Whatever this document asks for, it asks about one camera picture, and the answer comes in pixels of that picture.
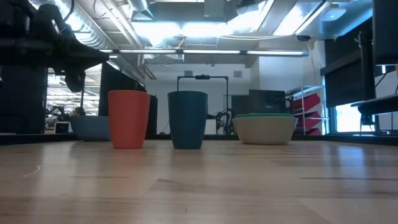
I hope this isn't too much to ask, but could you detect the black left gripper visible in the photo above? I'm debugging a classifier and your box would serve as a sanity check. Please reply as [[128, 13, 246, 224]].
[[29, 3, 110, 93]]

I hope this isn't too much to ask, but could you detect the blue bowl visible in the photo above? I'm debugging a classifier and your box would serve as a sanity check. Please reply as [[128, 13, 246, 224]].
[[68, 115, 111, 142]]

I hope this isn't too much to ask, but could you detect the orange plastic cup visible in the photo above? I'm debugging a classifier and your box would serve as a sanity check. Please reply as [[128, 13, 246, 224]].
[[108, 90, 152, 149]]

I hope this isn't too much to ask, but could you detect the shelf with red bins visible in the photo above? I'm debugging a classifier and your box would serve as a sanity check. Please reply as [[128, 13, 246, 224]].
[[285, 85, 330, 136]]

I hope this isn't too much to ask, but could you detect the black cabinet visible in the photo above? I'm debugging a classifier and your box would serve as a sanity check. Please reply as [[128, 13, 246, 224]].
[[98, 62, 159, 135]]

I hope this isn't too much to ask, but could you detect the dark blue plastic cup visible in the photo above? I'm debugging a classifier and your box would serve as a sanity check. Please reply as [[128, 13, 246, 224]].
[[167, 90, 209, 150]]

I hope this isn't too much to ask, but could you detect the long ceiling light fixture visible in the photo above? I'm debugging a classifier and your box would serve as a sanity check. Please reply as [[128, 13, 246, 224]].
[[98, 49, 310, 57]]

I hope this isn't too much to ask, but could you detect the black monitor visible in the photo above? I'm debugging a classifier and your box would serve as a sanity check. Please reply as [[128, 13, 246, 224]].
[[248, 89, 287, 114]]

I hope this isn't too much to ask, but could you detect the green bowl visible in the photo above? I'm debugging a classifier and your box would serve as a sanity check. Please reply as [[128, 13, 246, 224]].
[[235, 113, 295, 119]]

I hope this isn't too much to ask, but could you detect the white bowl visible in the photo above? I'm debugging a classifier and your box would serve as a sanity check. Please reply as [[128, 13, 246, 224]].
[[232, 116, 299, 146]]

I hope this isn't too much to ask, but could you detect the white ceiling access point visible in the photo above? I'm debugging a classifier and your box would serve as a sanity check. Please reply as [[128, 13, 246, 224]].
[[320, 7, 348, 22]]

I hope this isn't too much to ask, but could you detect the black desk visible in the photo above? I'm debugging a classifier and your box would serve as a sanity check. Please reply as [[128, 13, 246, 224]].
[[350, 94, 398, 116]]

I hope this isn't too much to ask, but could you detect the black flat panel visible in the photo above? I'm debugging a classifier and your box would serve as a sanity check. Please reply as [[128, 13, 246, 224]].
[[372, 0, 398, 65]]

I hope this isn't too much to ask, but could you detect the black partition wall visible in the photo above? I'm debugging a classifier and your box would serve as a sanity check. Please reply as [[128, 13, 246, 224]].
[[0, 65, 48, 134]]

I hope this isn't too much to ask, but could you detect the black background rig frame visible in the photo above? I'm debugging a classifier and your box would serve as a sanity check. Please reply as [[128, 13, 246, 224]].
[[177, 74, 230, 135]]

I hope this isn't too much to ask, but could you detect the black aluminium table frame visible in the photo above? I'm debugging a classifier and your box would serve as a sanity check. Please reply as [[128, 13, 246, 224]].
[[0, 133, 398, 146]]

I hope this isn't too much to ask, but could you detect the black upright post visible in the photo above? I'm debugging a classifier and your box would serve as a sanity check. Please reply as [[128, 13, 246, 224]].
[[356, 30, 376, 101]]

